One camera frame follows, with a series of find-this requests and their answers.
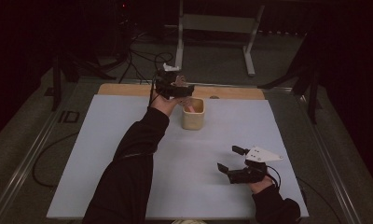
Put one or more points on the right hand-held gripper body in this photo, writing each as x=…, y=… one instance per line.
x=256, y=165

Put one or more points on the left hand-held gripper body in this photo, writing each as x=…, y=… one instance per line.
x=167, y=85

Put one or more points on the beige square cup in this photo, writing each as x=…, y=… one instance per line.
x=193, y=119

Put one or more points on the person's left hand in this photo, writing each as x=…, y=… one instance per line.
x=166, y=105

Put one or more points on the person's right hand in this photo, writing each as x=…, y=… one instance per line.
x=260, y=185

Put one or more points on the white table mat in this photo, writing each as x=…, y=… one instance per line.
x=200, y=149

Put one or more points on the pale white cloth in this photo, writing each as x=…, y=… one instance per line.
x=187, y=221

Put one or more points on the black metal stand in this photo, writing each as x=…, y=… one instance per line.
x=312, y=93
x=56, y=84

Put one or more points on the white metal stand frame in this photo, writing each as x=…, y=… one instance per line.
x=217, y=23

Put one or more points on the aluminium floor rail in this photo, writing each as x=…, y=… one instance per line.
x=23, y=165
x=334, y=161

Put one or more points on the black floor bracket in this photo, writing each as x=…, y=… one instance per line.
x=69, y=117

